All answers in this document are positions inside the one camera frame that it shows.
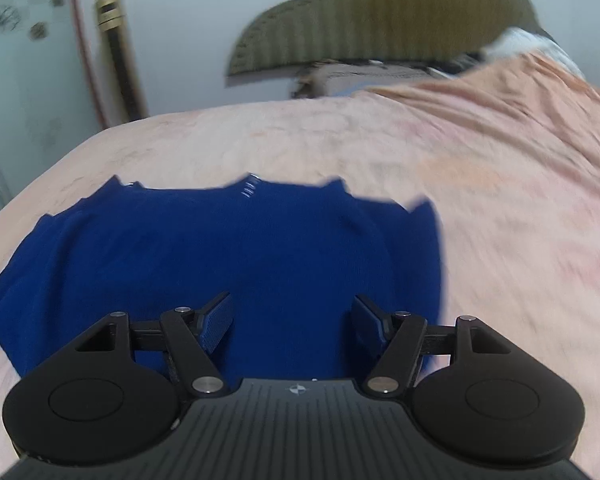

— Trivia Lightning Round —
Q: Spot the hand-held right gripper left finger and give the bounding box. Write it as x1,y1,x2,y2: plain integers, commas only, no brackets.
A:
74,291,232,399

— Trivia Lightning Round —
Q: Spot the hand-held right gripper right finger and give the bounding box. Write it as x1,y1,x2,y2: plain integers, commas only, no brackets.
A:
351,294,515,401

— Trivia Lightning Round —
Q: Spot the blue beaded sweater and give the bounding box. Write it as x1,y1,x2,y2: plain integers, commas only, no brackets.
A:
0,172,448,387

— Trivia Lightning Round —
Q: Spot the pink bed sheet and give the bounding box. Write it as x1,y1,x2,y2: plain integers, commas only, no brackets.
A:
0,91,600,480

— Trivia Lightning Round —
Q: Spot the peach blanket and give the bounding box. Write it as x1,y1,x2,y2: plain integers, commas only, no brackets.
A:
367,52,600,196

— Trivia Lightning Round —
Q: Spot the gold tower fan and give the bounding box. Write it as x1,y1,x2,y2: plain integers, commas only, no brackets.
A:
94,0,148,123

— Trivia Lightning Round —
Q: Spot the glass door with flower stickers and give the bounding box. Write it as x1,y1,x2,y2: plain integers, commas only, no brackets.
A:
0,0,106,211

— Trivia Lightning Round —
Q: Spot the olive green headboard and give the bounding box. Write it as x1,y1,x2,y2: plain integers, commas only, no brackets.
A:
225,0,551,78

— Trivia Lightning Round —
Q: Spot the white cloth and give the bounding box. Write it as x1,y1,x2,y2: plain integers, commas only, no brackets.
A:
482,27,586,78

